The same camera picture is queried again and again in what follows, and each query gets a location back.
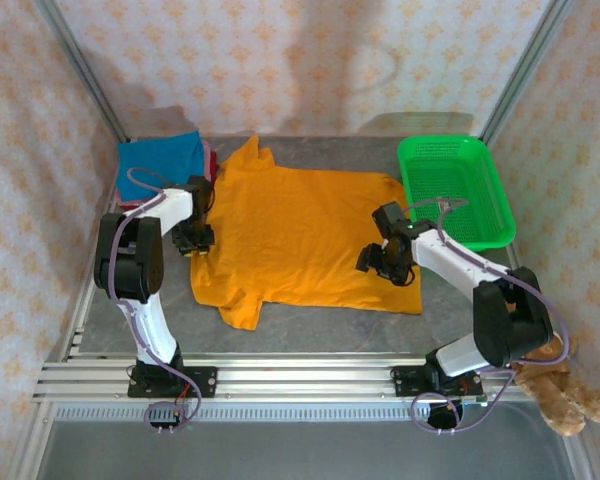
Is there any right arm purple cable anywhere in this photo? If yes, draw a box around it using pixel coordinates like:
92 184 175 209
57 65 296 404
403 198 574 435

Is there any brown teddy bear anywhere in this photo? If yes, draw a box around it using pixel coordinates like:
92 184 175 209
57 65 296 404
509 332 600 438

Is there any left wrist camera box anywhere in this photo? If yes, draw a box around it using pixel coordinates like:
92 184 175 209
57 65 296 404
172 225 197 255

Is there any grey slotted cable duct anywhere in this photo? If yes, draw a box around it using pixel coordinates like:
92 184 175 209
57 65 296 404
54 405 521 423

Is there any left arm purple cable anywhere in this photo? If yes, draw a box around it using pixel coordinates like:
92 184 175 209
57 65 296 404
107 167 204 432

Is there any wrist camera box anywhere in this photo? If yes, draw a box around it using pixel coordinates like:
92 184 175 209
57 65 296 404
355 243 384 274
172 225 197 255

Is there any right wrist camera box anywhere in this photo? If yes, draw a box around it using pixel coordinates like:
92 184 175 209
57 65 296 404
355 243 384 274

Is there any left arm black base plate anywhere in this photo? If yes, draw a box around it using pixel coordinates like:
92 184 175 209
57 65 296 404
128 366 218 400

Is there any aluminium frame post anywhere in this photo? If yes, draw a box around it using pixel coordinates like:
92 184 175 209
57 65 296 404
481 0 576 144
34 0 129 144

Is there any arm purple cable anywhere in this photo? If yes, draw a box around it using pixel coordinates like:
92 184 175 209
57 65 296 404
107 167 204 432
403 198 574 435

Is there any stack of folded clothes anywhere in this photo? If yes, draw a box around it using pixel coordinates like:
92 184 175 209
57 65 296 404
121 139 215 207

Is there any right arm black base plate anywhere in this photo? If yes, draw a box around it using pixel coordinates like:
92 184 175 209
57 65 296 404
390 366 484 399

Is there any green plastic basket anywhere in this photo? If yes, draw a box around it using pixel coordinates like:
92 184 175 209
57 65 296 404
396 134 518 253

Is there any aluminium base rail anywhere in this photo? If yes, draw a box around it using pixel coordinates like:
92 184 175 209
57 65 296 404
32 353 526 404

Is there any orange t-shirt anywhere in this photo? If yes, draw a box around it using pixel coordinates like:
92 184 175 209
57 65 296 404
189 134 424 331

